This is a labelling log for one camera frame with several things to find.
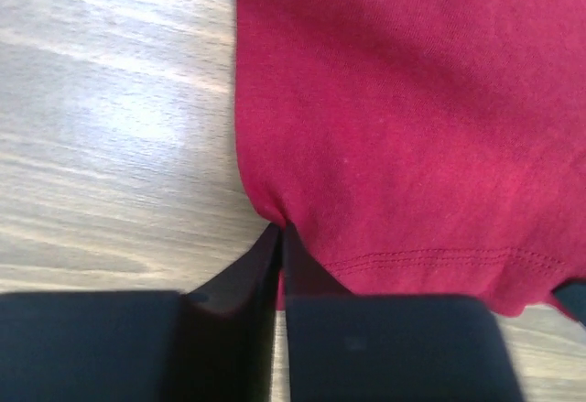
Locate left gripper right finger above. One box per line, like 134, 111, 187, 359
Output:
282, 225, 524, 401

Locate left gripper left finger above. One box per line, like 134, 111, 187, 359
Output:
1, 225, 280, 401

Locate dark red t-shirt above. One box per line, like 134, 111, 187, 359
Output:
234, 0, 585, 316

